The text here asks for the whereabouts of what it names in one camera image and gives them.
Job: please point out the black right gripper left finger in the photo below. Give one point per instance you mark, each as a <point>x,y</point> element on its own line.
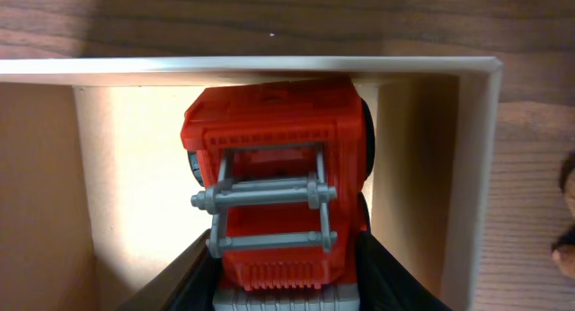
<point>188,283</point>

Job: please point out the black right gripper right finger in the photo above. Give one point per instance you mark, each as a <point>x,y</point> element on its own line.
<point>385,285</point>

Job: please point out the red toy fire truck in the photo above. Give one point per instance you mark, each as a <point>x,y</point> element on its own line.
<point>281,168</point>

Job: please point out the brown plush toy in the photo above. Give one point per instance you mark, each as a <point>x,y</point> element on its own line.
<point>562,247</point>

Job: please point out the white cardboard box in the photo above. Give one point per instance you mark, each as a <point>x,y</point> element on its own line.
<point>96,183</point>

